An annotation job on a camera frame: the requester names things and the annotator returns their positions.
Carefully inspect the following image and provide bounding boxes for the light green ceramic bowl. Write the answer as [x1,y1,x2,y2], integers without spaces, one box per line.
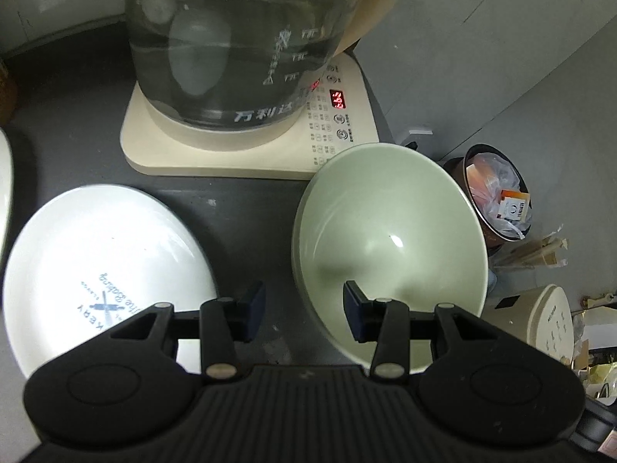
[291,143,491,376]

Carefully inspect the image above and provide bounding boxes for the pile of paper packets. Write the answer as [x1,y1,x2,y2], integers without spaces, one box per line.
[571,290,617,397]

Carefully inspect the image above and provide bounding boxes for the glass electric kettle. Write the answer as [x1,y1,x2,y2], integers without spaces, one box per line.
[120,0,410,129]

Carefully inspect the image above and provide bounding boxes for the wrapped wooden chopsticks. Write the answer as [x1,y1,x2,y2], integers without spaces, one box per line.
[491,235,570,269]

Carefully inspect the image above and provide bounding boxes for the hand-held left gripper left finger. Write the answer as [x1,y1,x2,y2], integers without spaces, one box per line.
[110,281,267,380]

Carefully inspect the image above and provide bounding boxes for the brown container with packets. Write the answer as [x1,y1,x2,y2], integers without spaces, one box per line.
[442,143,534,254]

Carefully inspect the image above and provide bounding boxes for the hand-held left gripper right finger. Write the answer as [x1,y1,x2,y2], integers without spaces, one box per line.
[342,280,489,380]

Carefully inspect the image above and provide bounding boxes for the white printed plate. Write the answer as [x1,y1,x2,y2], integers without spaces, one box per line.
[2,184,219,383]

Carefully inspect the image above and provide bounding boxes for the small cream round appliance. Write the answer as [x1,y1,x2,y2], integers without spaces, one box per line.
[481,284,577,373]

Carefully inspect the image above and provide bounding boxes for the white wall plug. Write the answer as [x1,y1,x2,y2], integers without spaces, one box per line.
[392,127,435,151]

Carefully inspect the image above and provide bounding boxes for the cream kettle heating base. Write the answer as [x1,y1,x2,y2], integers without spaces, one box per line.
[119,50,381,180]

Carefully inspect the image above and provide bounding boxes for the white dish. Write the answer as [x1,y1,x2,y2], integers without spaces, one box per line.
[0,127,15,262]

